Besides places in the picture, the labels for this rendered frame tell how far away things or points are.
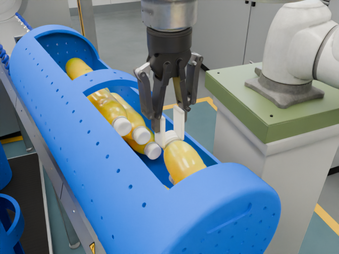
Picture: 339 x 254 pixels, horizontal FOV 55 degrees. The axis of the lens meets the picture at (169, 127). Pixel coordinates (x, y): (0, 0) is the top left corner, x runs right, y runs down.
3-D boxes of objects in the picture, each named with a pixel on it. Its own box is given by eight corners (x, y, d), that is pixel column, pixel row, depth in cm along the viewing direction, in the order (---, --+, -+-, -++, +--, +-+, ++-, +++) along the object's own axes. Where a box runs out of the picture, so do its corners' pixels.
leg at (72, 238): (77, 238, 183) (55, 151, 148) (81, 246, 179) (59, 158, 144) (67, 243, 181) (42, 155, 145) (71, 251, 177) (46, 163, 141)
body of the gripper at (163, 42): (178, 14, 58) (177, 63, 63) (135, 22, 54) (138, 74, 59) (204, 25, 53) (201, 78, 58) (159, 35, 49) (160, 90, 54)
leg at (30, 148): (33, 146, 251) (10, 71, 215) (35, 150, 247) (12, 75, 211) (25, 149, 249) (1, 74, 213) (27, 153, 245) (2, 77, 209)
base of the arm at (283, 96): (276, 69, 117) (279, 54, 114) (326, 96, 101) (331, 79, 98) (234, 79, 110) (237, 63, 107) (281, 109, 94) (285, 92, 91)
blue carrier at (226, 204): (95, 95, 127) (91, 20, 112) (262, 273, 66) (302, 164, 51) (16, 111, 113) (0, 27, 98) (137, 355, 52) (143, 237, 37)
